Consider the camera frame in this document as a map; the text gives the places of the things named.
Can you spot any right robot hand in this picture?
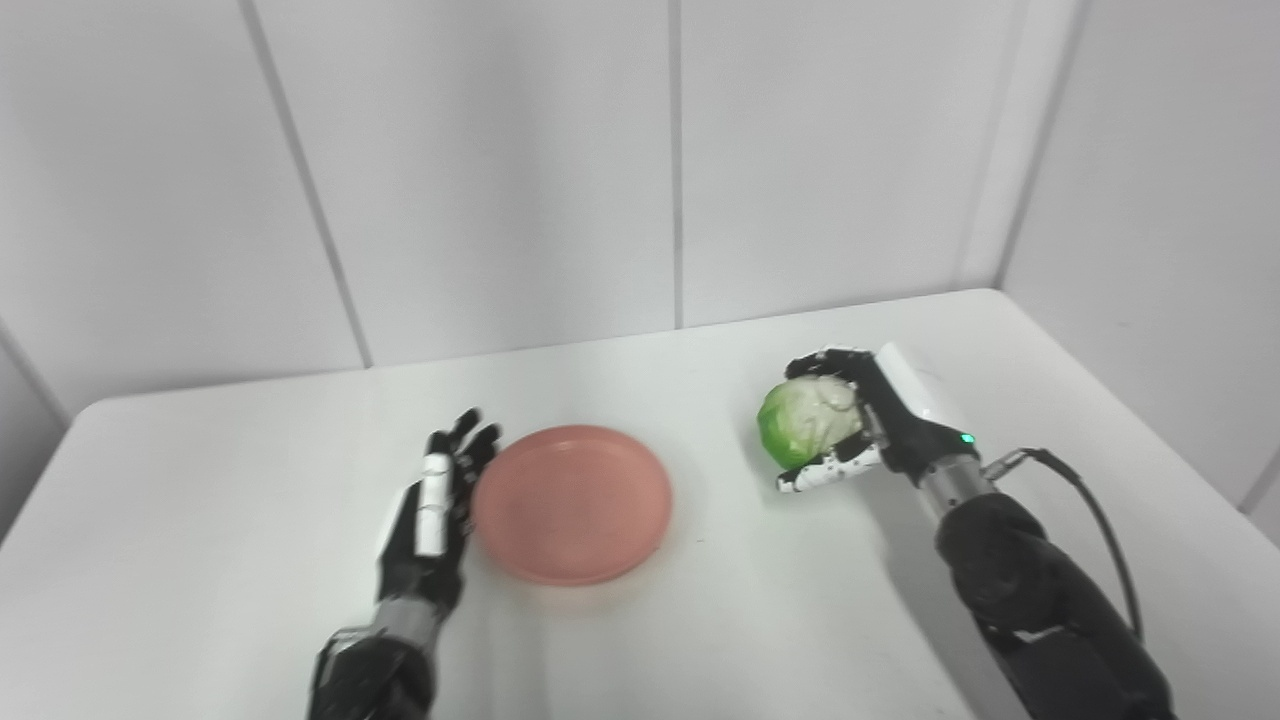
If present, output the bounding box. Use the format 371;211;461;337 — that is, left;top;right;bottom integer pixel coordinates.
777;342;981;495

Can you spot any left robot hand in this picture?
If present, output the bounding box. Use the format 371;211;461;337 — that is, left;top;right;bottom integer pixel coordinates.
375;408;502;613

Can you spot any green white cabbage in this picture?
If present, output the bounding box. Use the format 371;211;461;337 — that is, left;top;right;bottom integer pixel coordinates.
756;374;866;471

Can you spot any pink plate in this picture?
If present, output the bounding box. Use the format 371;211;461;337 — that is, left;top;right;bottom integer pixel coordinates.
471;425;673;587

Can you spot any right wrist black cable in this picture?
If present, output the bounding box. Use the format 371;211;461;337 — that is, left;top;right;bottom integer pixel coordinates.
985;448;1146;646

